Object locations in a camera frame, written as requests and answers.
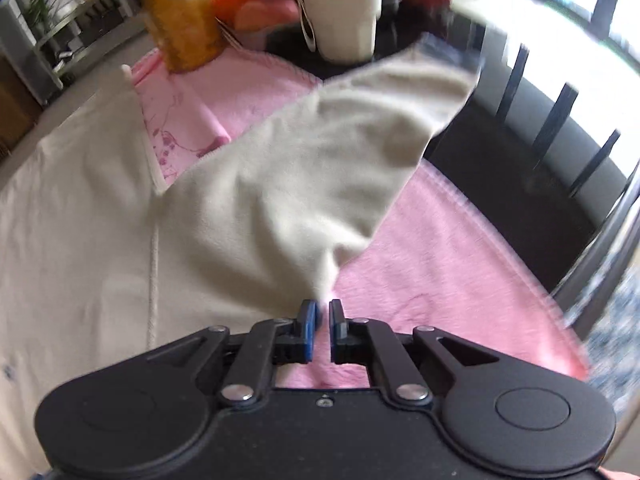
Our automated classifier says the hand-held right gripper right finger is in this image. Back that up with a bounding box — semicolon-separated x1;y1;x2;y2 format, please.
328;299;501;407

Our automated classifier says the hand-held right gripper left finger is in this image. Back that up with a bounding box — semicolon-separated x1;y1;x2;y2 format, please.
145;300;319;407

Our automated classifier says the cream garment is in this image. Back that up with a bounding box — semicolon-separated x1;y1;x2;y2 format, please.
0;40;487;480

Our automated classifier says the pink printed towel blanket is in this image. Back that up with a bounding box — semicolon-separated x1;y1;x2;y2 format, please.
122;46;592;391

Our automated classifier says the dark slatted chair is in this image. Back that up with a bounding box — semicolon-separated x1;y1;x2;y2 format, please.
425;42;628;293

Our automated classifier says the blue white patterned cloth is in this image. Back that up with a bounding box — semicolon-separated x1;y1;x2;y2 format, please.
564;240;640;413

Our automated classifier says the white ceramic mug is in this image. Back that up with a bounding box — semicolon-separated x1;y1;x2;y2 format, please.
291;0;385;64

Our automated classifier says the orange plush toy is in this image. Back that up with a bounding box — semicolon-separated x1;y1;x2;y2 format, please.
210;0;302;32

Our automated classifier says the yellow orange bottle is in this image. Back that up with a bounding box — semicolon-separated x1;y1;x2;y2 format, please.
122;0;227;74

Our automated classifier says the brown wooden cabinet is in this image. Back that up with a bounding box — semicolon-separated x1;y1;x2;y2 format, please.
0;54;43;158

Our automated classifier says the metal tv stand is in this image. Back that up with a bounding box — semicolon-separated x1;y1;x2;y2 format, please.
34;0;151;92

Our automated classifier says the green potted plant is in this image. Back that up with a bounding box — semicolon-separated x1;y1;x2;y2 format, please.
19;0;58;43

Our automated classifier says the metal chair frame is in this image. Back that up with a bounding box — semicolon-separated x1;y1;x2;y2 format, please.
550;160;640;342

